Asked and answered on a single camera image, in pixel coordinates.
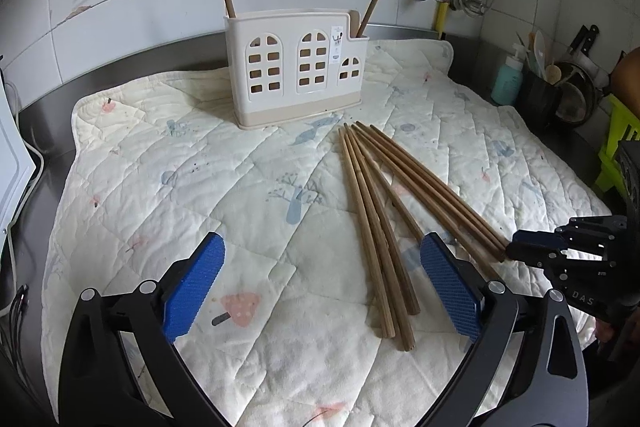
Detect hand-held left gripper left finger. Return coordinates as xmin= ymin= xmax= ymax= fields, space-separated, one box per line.
xmin=57 ymin=232 xmax=228 ymax=427

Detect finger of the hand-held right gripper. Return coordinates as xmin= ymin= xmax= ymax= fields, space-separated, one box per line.
xmin=510 ymin=216 xmax=628 ymax=249
xmin=506 ymin=241 xmax=626 ymax=275

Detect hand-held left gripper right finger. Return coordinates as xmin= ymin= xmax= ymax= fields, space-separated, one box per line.
xmin=415 ymin=232 xmax=588 ymax=427

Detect pile of wooden chopsticks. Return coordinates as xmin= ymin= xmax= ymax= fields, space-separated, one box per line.
xmin=337 ymin=121 xmax=511 ymax=353

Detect cream plastic chopstick holder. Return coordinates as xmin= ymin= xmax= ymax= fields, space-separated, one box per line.
xmin=223 ymin=9 xmax=371 ymax=130

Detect cream printed quilted mat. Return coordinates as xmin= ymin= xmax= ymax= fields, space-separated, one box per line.
xmin=40 ymin=39 xmax=613 ymax=427

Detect green plastic rack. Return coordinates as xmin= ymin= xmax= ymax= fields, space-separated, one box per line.
xmin=595 ymin=94 xmax=640 ymax=198

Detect black utensil pot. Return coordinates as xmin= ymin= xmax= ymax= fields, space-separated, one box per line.
xmin=522 ymin=69 xmax=563 ymax=128

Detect dark metal pan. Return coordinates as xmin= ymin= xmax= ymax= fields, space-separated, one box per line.
xmin=555 ymin=59 xmax=598 ymax=128

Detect teal pump bottle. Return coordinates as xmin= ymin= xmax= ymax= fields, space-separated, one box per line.
xmin=491 ymin=42 xmax=526 ymax=105

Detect white plastic spatula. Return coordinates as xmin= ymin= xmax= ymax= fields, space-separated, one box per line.
xmin=530 ymin=31 xmax=547 ymax=78

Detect brown rounded object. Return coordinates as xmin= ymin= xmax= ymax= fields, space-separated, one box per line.
xmin=612 ymin=52 xmax=640 ymax=95

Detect white appliance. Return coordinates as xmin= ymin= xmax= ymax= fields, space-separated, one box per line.
xmin=0 ymin=82 xmax=38 ymax=233

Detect black wires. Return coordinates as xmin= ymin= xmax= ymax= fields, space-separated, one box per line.
xmin=0 ymin=284 xmax=28 ymax=378

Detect black handled knife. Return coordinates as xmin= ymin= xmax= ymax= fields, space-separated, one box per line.
xmin=565 ymin=24 xmax=601 ymax=58

